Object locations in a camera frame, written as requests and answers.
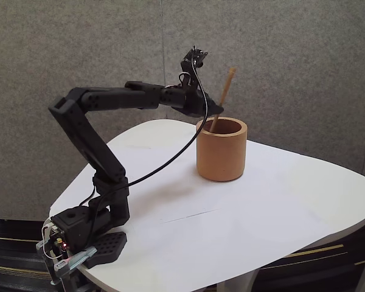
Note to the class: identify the wooden pen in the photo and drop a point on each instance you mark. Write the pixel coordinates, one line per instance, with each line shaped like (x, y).
(228, 85)

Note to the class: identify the cork pen holder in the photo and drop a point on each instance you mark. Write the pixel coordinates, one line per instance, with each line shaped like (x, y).
(220, 155)

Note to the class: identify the white paper sheet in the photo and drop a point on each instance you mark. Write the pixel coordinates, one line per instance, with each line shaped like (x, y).
(246, 188)

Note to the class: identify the grey table clamp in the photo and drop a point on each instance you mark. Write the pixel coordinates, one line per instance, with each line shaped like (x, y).
(79, 258)

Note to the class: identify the motor controller board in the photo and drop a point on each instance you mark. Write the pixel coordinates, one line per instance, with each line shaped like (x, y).
(56, 240)

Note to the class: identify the small camera circuit board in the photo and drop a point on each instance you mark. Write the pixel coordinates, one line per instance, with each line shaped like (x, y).
(196, 56)

